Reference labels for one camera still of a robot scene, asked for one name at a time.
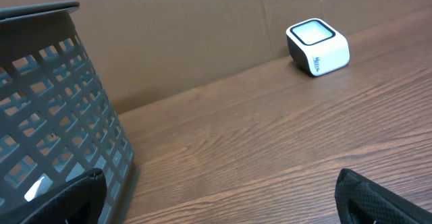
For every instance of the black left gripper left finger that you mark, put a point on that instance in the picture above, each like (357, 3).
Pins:
(79, 200)

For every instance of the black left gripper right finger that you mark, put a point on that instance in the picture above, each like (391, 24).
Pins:
(360, 200)

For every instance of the white barcode scanner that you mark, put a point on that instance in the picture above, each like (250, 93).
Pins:
(316, 47)

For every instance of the grey plastic mesh basket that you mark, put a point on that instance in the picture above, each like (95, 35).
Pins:
(57, 121)

